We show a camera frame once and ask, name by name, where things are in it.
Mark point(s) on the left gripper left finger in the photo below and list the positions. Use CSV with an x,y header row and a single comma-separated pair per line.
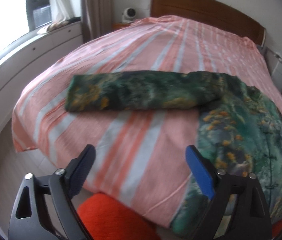
x,y
30,218

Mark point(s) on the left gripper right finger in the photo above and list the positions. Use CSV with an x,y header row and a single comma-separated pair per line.
x,y
237,207

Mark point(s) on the green patterned silk jacket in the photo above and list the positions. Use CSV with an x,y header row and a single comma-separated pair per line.
x,y
239,129

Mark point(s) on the orange red trousers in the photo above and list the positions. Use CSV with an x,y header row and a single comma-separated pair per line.
x,y
106,218

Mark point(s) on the pink striped bed sheet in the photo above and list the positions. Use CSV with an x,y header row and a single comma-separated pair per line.
x,y
140,158

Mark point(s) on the white window bench cabinet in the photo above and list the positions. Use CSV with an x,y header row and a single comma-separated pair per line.
x,y
24,63

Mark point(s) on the white desk with drawers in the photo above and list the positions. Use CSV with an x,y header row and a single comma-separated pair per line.
x,y
274,64

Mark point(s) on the wooden nightstand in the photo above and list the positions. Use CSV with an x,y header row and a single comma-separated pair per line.
x,y
118,26

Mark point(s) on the white round fan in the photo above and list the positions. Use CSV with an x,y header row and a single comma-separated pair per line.
x,y
128,15

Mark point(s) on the beige curtain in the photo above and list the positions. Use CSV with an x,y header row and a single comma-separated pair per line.
x,y
96,18

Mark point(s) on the brown wooden headboard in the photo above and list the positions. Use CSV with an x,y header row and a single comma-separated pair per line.
x,y
213,13

